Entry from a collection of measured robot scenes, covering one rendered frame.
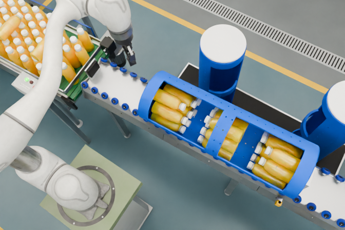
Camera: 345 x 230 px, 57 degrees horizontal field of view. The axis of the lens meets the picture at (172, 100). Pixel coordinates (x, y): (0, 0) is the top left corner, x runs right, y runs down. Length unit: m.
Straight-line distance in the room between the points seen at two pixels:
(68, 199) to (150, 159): 1.42
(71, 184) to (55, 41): 0.63
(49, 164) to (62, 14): 0.67
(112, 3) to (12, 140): 0.49
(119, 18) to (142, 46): 2.17
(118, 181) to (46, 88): 0.80
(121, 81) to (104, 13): 0.98
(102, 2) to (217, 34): 1.08
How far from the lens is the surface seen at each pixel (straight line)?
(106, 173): 1.68
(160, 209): 2.68
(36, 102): 0.98
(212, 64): 1.94
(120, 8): 1.07
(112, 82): 2.02
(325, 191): 1.88
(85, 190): 1.46
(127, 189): 1.65
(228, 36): 2.01
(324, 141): 2.17
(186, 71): 2.89
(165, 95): 1.64
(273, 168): 1.61
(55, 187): 1.46
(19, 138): 0.96
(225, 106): 1.58
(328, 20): 3.63
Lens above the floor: 2.66
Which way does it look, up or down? 65 degrees down
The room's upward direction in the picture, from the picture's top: 9 degrees counter-clockwise
